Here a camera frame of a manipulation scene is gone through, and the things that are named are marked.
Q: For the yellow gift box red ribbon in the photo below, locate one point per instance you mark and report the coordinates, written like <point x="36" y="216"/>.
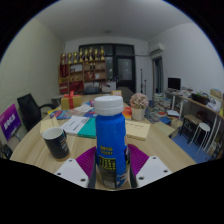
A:
<point x="70" y="101"/>

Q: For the grey armchair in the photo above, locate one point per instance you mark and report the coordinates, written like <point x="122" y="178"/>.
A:
<point x="126" y="94"/>

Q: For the black tripod stand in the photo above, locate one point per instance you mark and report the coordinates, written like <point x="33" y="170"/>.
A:
<point x="142" y="80"/>

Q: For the black office chair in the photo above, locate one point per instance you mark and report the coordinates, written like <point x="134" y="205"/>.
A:
<point x="29" y="110"/>

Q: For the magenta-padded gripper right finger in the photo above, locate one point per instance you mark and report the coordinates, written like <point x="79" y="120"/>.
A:
<point x="138" y="160"/>

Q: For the yellow manila envelope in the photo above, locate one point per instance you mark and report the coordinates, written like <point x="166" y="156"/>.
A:
<point x="137" y="130"/>

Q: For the pile of books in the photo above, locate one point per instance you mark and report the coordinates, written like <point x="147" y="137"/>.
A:
<point x="160" y="103"/>

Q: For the purple sign board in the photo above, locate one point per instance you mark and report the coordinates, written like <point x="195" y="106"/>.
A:
<point x="10" y="121"/>

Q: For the white air conditioner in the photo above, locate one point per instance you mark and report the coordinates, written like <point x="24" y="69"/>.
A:
<point x="156" y="49"/>

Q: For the blue printed book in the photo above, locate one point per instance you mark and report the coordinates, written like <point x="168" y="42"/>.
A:
<point x="90" y="114"/>

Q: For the white round stool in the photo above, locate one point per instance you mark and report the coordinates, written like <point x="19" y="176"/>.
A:
<point x="203" y="127"/>

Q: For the colourful printed book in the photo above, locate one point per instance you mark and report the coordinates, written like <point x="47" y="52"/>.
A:
<point x="61" y="115"/>

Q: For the blue drink bottle white cap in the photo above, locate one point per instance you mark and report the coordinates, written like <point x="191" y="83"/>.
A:
<point x="110" y="136"/>

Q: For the wooden shelf unit with trophies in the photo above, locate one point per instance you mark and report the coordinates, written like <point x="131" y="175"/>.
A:
<point x="83" y="71"/>

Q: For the white paper sheets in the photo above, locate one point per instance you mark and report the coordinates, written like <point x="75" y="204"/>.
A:
<point x="83" y="108"/>

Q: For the orange book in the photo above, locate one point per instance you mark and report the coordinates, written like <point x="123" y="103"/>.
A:
<point x="127" y="112"/>

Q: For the long wooden wall desk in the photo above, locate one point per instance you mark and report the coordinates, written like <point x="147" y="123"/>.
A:
<point x="200" y="105"/>

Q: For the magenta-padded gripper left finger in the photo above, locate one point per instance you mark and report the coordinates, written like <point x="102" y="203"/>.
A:
<point x="87" y="161"/>

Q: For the white printed booklet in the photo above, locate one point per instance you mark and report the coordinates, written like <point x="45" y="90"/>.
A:
<point x="74" y="125"/>

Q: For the pink flowers in white pot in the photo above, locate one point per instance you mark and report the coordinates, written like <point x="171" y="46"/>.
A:
<point x="138" y="101"/>

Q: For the black mug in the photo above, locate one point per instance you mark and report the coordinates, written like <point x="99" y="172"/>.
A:
<point x="56" y="145"/>

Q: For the teal book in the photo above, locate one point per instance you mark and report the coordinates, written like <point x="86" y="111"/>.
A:
<point x="88" y="129"/>

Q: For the black computer monitor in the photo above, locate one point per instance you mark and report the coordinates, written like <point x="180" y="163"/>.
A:
<point x="174" y="83"/>

